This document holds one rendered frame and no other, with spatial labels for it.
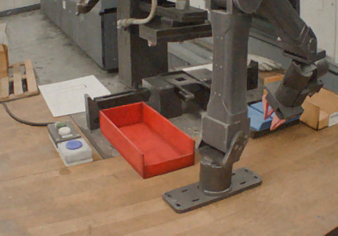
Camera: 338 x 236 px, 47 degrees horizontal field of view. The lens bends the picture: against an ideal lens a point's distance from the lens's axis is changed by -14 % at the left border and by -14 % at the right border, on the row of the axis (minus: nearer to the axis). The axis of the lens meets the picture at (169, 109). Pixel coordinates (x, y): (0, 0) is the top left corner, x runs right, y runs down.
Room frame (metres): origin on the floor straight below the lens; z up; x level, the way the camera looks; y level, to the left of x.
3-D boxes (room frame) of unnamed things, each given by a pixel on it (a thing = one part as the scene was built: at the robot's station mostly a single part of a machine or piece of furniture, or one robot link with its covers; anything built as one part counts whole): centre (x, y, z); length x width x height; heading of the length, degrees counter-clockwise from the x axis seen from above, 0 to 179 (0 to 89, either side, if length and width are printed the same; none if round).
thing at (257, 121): (1.00, -0.21, 0.93); 0.15 x 0.07 x 0.03; 29
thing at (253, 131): (1.03, -0.24, 0.91); 0.17 x 0.16 x 0.02; 118
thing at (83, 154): (0.84, 0.21, 0.90); 0.07 x 0.07 x 0.06; 28
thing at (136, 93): (1.05, 0.12, 0.95); 0.15 x 0.03 x 0.10; 118
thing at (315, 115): (1.09, -0.39, 0.93); 0.25 x 0.13 x 0.08; 28
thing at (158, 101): (1.13, -0.04, 0.94); 0.20 x 0.10 x 0.07; 118
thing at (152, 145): (0.89, 0.06, 0.93); 0.25 x 0.12 x 0.06; 28
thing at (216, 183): (0.70, -0.09, 0.94); 0.20 x 0.07 x 0.08; 118
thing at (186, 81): (1.13, -0.04, 0.98); 0.20 x 0.10 x 0.01; 118
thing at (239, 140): (0.71, -0.09, 1.00); 0.09 x 0.06 x 0.06; 37
